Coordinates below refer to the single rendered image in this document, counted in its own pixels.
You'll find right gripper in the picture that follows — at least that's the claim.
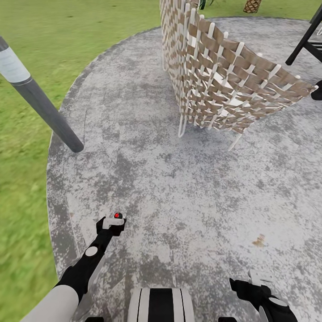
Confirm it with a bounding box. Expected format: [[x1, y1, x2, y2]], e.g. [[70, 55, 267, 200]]
[[229, 278, 271, 306]]

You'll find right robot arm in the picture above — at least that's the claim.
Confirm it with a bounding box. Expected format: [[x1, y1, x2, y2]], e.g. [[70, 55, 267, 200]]
[[229, 269, 298, 322]]

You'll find pesticide atomizer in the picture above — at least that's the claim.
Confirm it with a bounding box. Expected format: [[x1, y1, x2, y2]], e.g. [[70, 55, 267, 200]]
[[114, 212, 125, 219]]

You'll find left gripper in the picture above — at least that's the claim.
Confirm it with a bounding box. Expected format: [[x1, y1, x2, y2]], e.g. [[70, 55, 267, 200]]
[[96, 217, 125, 241]]

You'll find robot trunk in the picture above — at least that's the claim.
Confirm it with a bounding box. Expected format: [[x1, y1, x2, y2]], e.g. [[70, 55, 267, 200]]
[[127, 288, 195, 322]]

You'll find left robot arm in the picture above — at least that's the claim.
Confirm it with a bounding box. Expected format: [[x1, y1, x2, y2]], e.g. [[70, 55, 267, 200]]
[[20, 217, 126, 322]]

